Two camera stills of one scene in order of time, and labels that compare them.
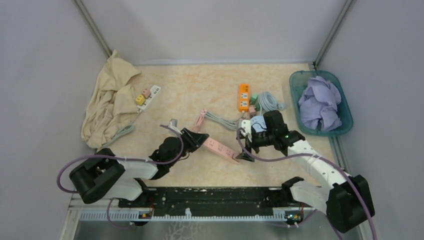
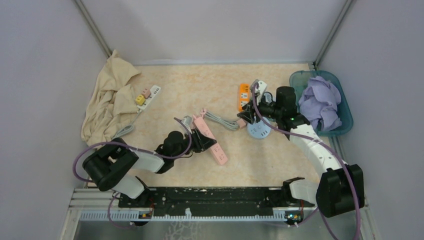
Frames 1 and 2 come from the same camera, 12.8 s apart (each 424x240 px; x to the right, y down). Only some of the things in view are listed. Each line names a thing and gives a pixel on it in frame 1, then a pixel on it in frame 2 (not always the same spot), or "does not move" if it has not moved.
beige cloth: x=113 y=103 does not move
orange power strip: x=244 y=98 does not move
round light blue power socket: x=258 y=123 does not move
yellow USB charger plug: x=140 y=100 does not move
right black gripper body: x=261 y=139 -> x=268 y=109
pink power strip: x=221 y=149 -> x=198 y=122
